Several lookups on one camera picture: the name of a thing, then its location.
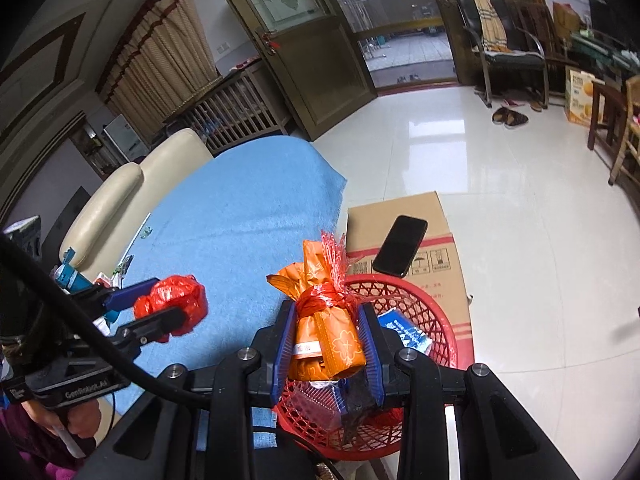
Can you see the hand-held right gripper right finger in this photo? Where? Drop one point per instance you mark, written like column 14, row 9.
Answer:
column 370, row 350

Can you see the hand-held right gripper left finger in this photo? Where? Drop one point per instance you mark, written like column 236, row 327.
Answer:
column 285, row 340

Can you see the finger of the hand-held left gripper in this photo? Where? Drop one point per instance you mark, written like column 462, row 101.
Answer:
column 150, row 327
column 130, row 294

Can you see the red plastic bag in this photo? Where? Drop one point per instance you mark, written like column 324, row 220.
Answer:
column 180, row 300

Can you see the red-tied orange wrapper bundle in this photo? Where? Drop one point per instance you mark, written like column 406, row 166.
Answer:
column 330, row 340

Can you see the black plastic bag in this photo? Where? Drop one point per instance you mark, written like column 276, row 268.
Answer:
column 360, row 410

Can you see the red plastic mesh basket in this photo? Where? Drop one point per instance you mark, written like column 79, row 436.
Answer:
column 400, row 295

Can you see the person's left hand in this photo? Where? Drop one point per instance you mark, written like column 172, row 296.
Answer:
column 85, row 417

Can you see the blue and white wrapper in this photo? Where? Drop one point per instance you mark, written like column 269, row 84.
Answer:
column 405, row 332

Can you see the clear plastic wrapper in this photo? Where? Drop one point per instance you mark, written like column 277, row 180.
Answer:
column 310, row 400

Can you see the beige leather sofa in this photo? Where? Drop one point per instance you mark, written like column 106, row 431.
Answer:
column 100, row 215

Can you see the dark flat screen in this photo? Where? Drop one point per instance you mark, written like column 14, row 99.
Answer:
column 72, row 215

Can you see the black smartphone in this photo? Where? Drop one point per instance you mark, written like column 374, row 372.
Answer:
column 400, row 245

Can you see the brown cardboard box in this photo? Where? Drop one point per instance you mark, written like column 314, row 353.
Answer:
column 365, row 230

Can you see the blue tablecloth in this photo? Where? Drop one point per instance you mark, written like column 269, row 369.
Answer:
column 240, row 210

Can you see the small white appliance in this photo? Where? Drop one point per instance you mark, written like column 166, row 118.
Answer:
column 125, row 137

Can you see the wooden slatted crib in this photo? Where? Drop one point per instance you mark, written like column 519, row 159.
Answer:
column 235, row 105

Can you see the beige curtain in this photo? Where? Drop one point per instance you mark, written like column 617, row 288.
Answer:
column 160, row 50

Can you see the brown slipper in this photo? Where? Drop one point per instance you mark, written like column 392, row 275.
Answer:
column 517, row 120
column 500, row 116

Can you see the brown wooden door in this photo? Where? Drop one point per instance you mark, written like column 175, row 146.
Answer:
column 310, row 70

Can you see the yellow printed carton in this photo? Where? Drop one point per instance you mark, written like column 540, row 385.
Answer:
column 580, row 100

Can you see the light wooden chair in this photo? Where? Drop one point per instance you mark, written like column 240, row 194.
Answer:
column 630, row 135

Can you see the dark wooden stool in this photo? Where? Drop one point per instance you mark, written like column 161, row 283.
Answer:
column 600, row 100

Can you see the striped cloth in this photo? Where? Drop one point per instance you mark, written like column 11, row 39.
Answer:
column 490, row 25

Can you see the brown glass-panel door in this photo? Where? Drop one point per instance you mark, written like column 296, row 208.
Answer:
column 440, row 10

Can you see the metal frame chair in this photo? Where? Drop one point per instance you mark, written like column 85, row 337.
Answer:
column 515, row 57

